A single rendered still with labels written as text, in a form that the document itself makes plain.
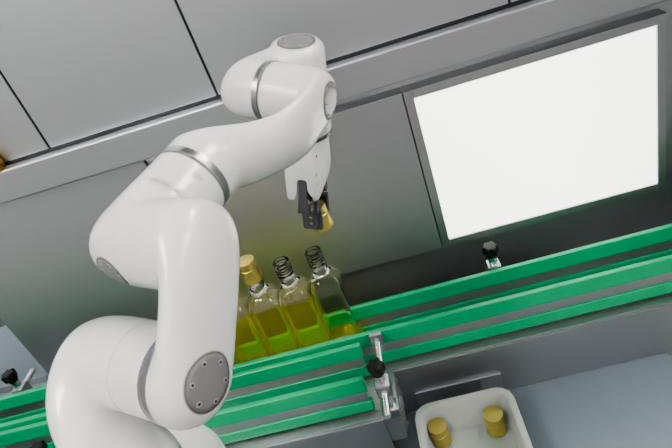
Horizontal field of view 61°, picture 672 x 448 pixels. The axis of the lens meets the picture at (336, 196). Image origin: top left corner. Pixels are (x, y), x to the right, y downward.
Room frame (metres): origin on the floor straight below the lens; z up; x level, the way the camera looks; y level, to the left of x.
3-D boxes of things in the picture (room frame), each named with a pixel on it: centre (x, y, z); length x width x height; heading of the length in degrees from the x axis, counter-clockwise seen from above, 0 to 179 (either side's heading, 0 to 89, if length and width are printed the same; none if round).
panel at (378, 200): (0.89, -0.15, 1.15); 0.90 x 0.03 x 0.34; 82
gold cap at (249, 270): (0.80, 0.18, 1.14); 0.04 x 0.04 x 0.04
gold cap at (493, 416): (0.61, -0.13, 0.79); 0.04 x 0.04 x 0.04
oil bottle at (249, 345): (0.81, 0.24, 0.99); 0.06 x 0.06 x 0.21; 82
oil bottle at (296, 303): (0.79, 0.13, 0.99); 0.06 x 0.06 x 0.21; 81
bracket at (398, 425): (0.67, 0.03, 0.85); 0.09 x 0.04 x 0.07; 172
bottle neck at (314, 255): (0.79, 0.07, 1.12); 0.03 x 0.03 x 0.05
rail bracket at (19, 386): (0.96, 0.75, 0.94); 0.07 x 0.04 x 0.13; 172
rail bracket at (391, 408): (0.65, 0.03, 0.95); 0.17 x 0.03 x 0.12; 172
